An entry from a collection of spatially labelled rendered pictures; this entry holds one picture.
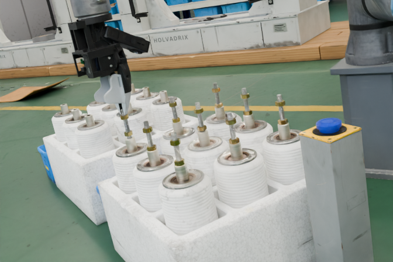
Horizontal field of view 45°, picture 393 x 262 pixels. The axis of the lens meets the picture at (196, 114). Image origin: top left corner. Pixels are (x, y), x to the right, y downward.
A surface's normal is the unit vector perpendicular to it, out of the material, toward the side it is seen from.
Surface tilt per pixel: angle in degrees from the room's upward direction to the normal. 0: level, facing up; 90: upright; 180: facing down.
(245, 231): 90
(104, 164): 90
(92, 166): 90
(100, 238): 0
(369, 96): 90
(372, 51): 72
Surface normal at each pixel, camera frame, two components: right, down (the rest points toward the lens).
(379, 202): -0.18, -0.94
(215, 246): 0.50, 0.15
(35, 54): -0.54, 0.33
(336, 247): -0.85, 0.29
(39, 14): 0.82, 0.01
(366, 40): -0.60, 0.04
